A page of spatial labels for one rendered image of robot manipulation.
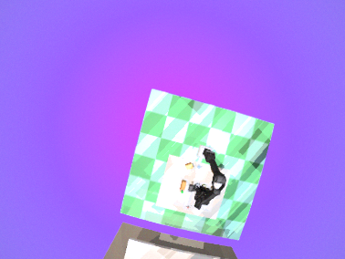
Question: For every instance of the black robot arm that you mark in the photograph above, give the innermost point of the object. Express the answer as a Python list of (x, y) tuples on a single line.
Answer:
[(204, 198)]

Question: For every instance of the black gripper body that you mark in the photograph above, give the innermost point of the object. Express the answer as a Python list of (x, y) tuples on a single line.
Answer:
[(198, 189)]

